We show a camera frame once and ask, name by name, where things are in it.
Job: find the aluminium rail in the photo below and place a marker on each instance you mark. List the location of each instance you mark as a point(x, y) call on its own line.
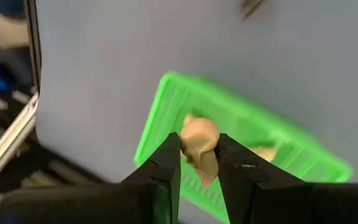
point(11, 133)

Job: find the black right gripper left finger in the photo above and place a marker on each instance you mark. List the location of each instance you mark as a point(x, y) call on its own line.
point(104, 205)

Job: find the green plastic basket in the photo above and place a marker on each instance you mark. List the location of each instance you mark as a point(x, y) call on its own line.
point(228, 102)

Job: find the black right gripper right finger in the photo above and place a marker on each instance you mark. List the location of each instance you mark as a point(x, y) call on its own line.
point(291, 205)

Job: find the large beige skull toy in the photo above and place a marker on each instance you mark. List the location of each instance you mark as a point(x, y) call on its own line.
point(199, 140)
point(264, 154)

